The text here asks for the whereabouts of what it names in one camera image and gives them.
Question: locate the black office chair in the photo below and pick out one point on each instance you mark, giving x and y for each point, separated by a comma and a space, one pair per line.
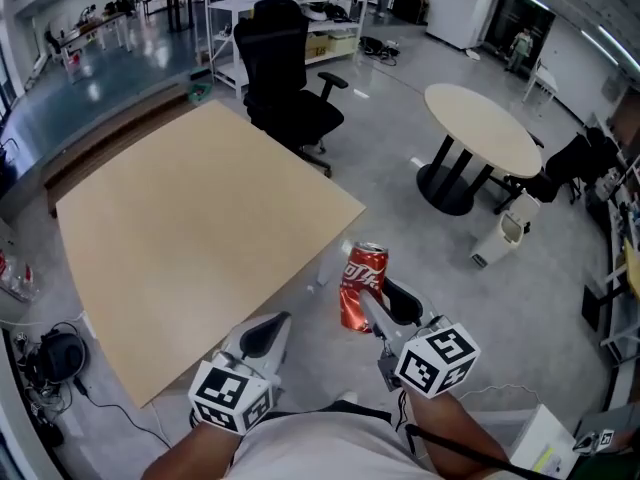
565, 168
280, 68

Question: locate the white box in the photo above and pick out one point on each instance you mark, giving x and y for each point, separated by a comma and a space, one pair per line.
540, 438

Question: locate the person's white shoe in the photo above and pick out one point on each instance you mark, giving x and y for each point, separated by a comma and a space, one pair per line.
348, 397

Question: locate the grey gripper device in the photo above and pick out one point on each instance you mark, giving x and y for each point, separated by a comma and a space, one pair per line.
597, 442

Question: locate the person's right forearm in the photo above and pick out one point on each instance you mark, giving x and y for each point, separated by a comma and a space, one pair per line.
450, 433

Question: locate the white metal storage shelf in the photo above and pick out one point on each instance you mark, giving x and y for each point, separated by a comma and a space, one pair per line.
616, 340

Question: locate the dark wooden steps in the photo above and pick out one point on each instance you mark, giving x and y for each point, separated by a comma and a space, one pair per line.
115, 128

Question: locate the round beige table black base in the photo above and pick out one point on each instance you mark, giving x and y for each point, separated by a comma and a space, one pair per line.
480, 128

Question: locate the cream storage box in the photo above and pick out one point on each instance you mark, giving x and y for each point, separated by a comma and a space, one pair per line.
344, 44

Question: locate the large clear water bottle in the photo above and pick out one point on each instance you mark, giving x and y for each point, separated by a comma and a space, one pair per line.
17, 278

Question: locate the green basket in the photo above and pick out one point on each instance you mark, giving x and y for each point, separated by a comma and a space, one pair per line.
201, 90

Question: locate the brown cardboard box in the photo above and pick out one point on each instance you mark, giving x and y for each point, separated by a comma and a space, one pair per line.
317, 48

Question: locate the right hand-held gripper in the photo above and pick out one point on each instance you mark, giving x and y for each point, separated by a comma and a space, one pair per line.
435, 363

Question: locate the person's left forearm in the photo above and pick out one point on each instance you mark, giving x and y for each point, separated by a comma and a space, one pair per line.
195, 453

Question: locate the black round device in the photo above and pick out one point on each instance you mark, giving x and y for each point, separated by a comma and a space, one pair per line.
62, 355

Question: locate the small yellow-topped table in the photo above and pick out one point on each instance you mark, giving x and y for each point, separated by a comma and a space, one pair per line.
595, 308

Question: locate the white trash bin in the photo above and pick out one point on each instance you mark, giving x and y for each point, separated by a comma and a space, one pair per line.
492, 248

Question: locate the white metal helmet shelf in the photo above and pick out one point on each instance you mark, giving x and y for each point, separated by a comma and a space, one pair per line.
225, 75

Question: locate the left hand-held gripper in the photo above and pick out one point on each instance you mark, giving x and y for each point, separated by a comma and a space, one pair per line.
225, 398

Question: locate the dark glass doorway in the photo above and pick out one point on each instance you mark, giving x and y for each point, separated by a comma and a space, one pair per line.
520, 18

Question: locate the red soda can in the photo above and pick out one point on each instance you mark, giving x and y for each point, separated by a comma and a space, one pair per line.
360, 278

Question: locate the person's white shirt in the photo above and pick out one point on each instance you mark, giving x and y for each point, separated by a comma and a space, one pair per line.
320, 453

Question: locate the small white desk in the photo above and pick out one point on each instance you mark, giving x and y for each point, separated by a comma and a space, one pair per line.
545, 78

